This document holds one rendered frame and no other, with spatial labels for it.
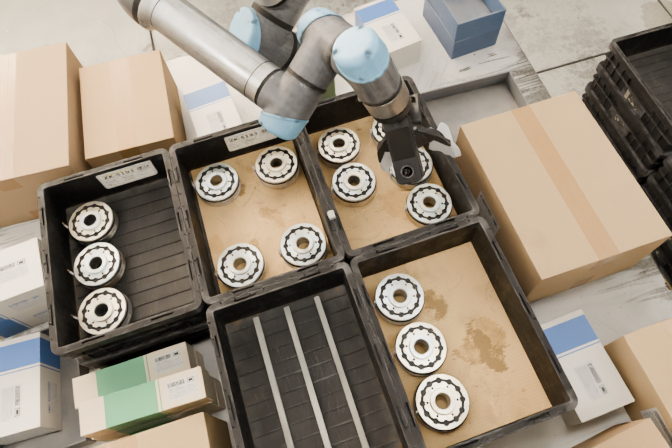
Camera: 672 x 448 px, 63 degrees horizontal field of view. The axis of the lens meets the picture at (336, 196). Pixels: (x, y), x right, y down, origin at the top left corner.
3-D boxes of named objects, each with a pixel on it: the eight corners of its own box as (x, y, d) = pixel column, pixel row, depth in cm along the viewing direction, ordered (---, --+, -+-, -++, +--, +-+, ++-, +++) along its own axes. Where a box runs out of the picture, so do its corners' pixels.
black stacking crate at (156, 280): (63, 209, 132) (38, 186, 122) (182, 172, 136) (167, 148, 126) (80, 368, 115) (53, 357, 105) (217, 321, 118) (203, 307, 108)
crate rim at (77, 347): (41, 190, 124) (36, 185, 122) (170, 151, 127) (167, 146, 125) (57, 360, 106) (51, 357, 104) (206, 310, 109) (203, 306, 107)
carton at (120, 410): (94, 438, 107) (80, 436, 102) (92, 407, 110) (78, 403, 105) (213, 401, 109) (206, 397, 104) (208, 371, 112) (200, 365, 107)
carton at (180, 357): (88, 412, 115) (75, 408, 110) (85, 383, 118) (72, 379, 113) (198, 374, 118) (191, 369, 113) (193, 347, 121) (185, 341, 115)
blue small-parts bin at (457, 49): (422, 14, 171) (424, -3, 165) (465, 0, 173) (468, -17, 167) (451, 59, 163) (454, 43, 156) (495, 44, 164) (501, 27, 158)
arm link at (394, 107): (404, 100, 85) (355, 113, 88) (412, 115, 88) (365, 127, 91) (401, 62, 88) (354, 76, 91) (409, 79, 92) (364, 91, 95)
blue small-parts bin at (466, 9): (425, -4, 165) (428, -23, 159) (470, -18, 167) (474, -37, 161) (454, 42, 156) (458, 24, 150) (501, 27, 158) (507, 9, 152)
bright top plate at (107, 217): (69, 208, 127) (67, 207, 127) (112, 197, 128) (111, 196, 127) (70, 247, 123) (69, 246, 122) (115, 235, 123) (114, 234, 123)
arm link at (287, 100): (69, -13, 97) (279, 146, 88) (94, -70, 94) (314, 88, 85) (115, 0, 108) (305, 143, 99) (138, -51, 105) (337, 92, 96)
